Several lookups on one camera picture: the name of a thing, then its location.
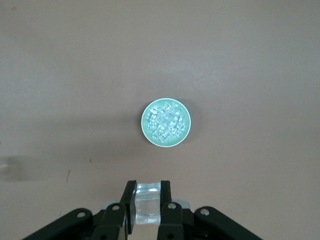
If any green ceramic bowl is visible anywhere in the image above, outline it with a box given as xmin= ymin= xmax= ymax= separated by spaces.
xmin=141 ymin=97 xmax=193 ymax=148

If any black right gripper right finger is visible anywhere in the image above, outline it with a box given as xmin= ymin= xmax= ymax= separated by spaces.
xmin=156 ymin=179 xmax=263 ymax=240

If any clear single ice cube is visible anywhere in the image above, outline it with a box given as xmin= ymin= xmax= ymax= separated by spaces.
xmin=133 ymin=182 xmax=162 ymax=225

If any pile of clear ice cubes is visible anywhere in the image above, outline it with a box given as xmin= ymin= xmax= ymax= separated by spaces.
xmin=146 ymin=101 xmax=187 ymax=143

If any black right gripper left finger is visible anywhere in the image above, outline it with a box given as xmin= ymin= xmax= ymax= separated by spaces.
xmin=23 ymin=179 xmax=138 ymax=240

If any brown table cover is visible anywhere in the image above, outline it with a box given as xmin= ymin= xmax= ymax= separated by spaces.
xmin=0 ymin=0 xmax=320 ymax=240

